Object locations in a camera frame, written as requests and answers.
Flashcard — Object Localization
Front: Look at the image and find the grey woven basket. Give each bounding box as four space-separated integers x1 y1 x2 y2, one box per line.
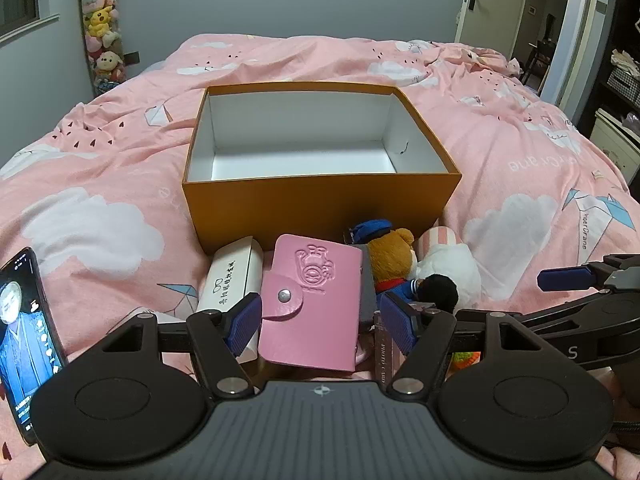
607 67 640 103

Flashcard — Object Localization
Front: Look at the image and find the pink cloud print blanket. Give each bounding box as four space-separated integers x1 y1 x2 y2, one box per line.
0 33 640 480

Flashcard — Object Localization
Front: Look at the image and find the white glasses case box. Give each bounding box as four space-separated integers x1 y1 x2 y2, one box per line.
196 236 262 365

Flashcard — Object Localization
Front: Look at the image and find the hanging column of plush toys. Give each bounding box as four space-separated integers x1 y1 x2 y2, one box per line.
71 0 126 97

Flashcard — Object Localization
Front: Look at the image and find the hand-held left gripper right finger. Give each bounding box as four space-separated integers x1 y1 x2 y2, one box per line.
380 291 546 401

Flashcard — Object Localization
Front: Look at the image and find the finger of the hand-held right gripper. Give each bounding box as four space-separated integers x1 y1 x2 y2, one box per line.
538 254 640 293
519 287 640 335

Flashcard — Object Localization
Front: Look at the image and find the white plush with striped hat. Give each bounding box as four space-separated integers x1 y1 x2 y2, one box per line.
410 226 482 313

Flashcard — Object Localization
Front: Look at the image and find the white door frame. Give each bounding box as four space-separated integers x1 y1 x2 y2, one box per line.
540 0 621 141

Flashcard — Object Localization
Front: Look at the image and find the white storage cabinet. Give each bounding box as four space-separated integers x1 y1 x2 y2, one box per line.
590 110 640 181

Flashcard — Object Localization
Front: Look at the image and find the black smartphone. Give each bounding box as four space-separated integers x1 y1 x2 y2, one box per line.
0 246 68 446

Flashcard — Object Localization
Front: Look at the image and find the white room door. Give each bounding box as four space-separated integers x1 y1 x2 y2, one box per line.
454 0 533 61

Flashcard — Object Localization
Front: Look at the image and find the dark grey case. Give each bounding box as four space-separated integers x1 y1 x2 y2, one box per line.
357 247 381 326

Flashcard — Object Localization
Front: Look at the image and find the dark wooden chair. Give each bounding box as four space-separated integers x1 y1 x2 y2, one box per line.
522 40 556 86

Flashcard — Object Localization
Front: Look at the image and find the dark storage shelf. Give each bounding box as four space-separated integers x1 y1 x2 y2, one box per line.
595 0 640 126

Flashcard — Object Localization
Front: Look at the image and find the pink snap card wallet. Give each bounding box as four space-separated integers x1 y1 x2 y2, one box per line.
260 233 364 372

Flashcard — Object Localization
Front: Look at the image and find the brown teddy bear plush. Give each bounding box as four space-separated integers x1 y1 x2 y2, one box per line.
348 218 418 296

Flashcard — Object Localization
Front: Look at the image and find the orange cardboard box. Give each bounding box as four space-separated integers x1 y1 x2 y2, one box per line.
181 81 462 261

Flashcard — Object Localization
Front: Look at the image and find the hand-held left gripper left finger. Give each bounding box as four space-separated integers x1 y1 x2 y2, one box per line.
100 292 264 401

